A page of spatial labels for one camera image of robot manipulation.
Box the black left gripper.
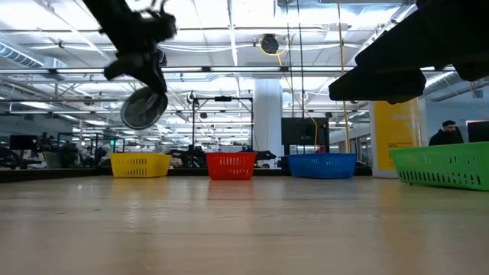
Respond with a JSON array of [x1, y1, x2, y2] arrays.
[[103, 49, 169, 95]]

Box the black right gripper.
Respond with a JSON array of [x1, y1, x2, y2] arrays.
[[328, 0, 489, 105]]

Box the bagged round black item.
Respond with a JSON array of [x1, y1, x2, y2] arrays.
[[120, 86, 170, 131]]

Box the white canister with yellow label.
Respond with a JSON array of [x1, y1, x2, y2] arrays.
[[368, 97, 429, 180]]

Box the yellow plastic basket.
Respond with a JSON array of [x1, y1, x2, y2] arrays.
[[109, 152, 173, 179]]

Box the person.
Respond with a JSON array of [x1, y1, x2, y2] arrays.
[[428, 119, 465, 147]]

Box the black display screen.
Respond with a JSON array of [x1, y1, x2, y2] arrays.
[[281, 117, 330, 147]]

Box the black computer monitor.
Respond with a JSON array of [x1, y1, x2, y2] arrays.
[[9, 134, 39, 151], [466, 120, 489, 144]]

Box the green plastic basket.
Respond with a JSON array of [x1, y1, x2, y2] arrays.
[[389, 141, 489, 192]]

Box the red plastic basket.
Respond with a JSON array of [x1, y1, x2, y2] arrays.
[[205, 151, 257, 181]]

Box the white building column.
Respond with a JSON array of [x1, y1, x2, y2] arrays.
[[253, 78, 283, 158]]

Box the blue plastic basket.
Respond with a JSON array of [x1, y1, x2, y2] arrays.
[[287, 152, 358, 180]]

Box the yellow hanging cord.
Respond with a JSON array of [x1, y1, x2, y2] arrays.
[[335, 0, 351, 154]]

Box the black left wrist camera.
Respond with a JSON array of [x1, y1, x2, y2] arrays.
[[147, 10, 179, 44]]

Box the black metal frame rig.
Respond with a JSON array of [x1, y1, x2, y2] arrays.
[[190, 95, 255, 157]]

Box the black ceiling cable reel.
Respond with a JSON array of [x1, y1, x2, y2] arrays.
[[261, 33, 280, 55]]

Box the black metal table frame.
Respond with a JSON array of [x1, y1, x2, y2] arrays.
[[0, 166, 374, 183]]

